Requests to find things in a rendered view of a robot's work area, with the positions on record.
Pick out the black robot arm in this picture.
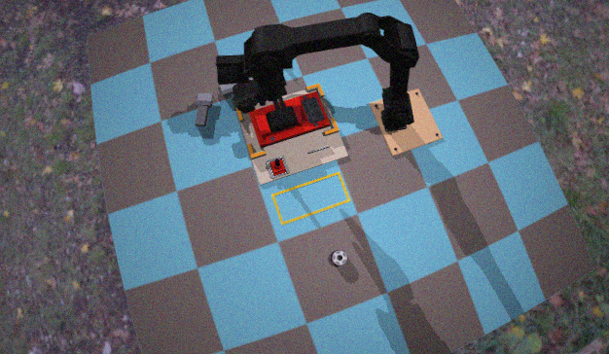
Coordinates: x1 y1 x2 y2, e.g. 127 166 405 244
216 13 419 131

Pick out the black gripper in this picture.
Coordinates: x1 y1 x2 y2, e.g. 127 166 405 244
252 76 298 132

